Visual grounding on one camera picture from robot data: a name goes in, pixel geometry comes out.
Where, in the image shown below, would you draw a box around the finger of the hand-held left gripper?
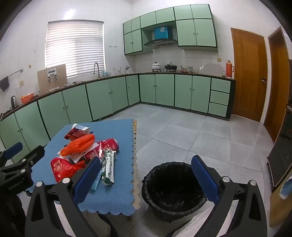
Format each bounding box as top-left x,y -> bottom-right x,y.
0,142 -> 23,169
0,145 -> 45,175

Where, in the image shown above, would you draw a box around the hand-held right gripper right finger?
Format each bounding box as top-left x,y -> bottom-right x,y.
191,155 -> 267,237

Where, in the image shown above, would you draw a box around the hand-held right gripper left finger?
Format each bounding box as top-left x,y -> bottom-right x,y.
25,157 -> 102,237

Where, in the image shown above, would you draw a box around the light blue packet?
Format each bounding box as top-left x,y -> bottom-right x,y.
91,169 -> 102,191

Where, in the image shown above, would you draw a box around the green white packet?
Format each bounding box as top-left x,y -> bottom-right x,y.
100,149 -> 118,186

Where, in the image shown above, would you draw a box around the red paper cup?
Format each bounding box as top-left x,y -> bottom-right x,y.
50,157 -> 86,184

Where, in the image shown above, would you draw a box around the red white wrapper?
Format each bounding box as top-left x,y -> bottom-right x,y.
83,141 -> 105,163

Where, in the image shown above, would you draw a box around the black bin with bag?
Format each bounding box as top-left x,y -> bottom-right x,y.
141,162 -> 208,222

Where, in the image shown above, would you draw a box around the red drink can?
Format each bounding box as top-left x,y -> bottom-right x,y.
100,138 -> 120,153

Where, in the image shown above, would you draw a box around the dark red snack wrapper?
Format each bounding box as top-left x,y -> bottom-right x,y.
64,124 -> 94,142

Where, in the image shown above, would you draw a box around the blue scalloped table mat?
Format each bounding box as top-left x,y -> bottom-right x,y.
30,118 -> 137,216

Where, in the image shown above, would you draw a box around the person's khaki trousers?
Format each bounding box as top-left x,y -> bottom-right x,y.
81,211 -> 112,237

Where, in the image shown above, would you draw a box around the orange plastic basin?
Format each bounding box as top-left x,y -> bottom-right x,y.
20,93 -> 36,104

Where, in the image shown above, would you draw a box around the wooden table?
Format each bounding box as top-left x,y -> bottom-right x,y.
131,119 -> 141,221

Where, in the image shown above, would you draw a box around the cardboard sheet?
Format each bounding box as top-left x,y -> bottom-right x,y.
37,64 -> 67,96

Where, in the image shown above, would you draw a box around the metal towel bar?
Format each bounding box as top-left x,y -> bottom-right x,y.
0,68 -> 24,80

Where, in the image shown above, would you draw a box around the black glass cabinet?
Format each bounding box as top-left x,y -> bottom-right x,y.
267,112 -> 292,188

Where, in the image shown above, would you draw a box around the green base cabinets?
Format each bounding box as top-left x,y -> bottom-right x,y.
0,72 -> 236,155

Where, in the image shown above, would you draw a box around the orange thermos flask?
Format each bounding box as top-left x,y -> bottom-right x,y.
226,60 -> 235,79

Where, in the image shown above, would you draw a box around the white window blind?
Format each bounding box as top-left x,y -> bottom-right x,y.
45,21 -> 106,79

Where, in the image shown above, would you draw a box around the wooden door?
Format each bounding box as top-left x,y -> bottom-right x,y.
263,27 -> 291,143
230,27 -> 268,122

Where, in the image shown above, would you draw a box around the range hood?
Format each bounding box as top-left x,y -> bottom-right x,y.
143,39 -> 178,48

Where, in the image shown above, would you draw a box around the blue box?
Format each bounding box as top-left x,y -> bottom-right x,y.
154,26 -> 172,40

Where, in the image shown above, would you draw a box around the green wall cabinets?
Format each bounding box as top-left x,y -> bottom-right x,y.
123,4 -> 219,55

